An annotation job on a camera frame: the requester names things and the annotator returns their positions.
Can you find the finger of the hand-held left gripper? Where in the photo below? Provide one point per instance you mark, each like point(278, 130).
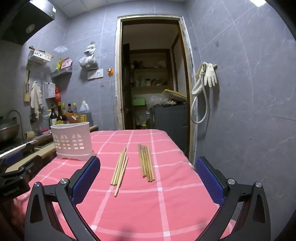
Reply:
point(13, 158)
point(34, 160)

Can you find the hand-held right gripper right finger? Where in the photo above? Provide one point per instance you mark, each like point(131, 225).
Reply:
point(209, 180)

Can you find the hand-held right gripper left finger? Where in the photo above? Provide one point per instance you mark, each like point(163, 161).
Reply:
point(86, 180)

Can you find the white plastic utensil holder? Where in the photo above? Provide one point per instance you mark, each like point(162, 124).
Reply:
point(69, 132)

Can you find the bundle of purple-banded chopsticks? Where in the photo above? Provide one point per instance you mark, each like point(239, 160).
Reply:
point(145, 162)

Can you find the beige kitchen counter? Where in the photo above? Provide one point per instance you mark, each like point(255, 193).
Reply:
point(45, 154)

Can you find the metal wok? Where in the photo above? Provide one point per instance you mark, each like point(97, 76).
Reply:
point(9, 132)

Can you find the pink sponge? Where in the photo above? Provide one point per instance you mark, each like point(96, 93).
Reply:
point(46, 131)

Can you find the metal sink faucet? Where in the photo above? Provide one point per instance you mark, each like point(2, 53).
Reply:
point(21, 126)

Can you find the dark pump bottle white label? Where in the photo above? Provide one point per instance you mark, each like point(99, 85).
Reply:
point(53, 119)

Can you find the dark sauce bottle yellow label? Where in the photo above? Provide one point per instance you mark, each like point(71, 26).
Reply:
point(60, 118)

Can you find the pink checked tablecloth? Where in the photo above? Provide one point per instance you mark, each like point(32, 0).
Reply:
point(161, 204)

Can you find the slim dark sauce bottle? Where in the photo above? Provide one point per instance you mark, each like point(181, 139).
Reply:
point(70, 109)

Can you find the white hanging rag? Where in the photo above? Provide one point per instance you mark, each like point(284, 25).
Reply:
point(36, 97)

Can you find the pale sauce bottle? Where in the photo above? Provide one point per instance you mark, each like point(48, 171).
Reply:
point(75, 110)

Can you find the wooden cutting board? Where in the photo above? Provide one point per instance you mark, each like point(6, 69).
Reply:
point(27, 92)

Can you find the grey cabinet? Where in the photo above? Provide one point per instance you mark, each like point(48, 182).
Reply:
point(171, 125)

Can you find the red plastic bag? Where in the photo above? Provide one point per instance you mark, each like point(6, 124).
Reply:
point(57, 95)

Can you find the large cooking oil jug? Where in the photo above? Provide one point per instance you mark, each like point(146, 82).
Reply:
point(85, 109)

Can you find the yellowish woven sack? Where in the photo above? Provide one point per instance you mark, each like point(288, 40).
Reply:
point(174, 95)

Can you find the green box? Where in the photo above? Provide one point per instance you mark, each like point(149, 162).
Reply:
point(138, 102)

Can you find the crumpled clear plastic bag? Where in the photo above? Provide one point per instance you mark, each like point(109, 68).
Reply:
point(159, 100)

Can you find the dark brown door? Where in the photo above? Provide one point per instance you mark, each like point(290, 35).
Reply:
point(126, 92)

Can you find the yellow green snack packet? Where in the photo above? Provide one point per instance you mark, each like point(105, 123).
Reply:
point(58, 64)

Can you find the red snack packet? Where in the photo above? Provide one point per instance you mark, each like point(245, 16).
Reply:
point(67, 63)

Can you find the cream rubber gloves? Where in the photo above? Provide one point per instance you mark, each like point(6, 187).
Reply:
point(211, 75)

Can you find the hanging clear plastic bag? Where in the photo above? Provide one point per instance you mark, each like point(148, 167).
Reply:
point(89, 61)

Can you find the wooden storage shelf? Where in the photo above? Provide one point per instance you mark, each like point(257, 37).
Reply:
point(148, 68)

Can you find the black range hood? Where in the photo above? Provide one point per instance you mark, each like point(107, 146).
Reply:
point(23, 18)

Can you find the black wall adaptor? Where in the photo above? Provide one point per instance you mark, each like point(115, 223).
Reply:
point(33, 118)

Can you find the grey wall utensil box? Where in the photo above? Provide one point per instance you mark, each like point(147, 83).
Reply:
point(49, 91)

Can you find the grey wall rack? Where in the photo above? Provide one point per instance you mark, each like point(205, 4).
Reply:
point(61, 73)

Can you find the white wall basket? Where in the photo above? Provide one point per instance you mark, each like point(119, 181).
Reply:
point(39, 56)

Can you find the white wall switch panel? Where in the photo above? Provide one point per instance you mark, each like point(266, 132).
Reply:
point(95, 74)

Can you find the pale wooden door frame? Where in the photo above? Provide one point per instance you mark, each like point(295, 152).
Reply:
point(118, 69)

